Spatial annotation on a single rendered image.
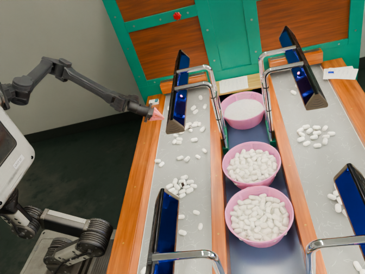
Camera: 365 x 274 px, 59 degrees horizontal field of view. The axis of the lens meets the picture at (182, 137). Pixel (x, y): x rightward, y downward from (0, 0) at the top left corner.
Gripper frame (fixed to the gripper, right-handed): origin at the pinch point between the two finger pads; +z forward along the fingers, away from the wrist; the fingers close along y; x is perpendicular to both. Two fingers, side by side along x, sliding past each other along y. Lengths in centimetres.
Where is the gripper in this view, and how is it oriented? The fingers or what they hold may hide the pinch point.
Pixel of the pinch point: (162, 118)
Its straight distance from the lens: 177.9
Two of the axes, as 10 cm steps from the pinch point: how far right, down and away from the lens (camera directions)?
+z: 9.1, 3.4, 2.5
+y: 0.5, -6.7, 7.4
